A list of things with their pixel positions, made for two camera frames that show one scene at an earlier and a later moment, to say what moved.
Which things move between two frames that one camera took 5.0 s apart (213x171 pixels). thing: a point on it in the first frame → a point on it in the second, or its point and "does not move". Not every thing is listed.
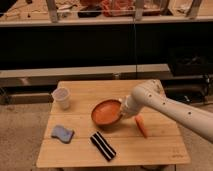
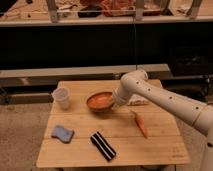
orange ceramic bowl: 106,112 → 100,101
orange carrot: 140,122 does not move
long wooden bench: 50,77 does not move
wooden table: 73,139 does not move
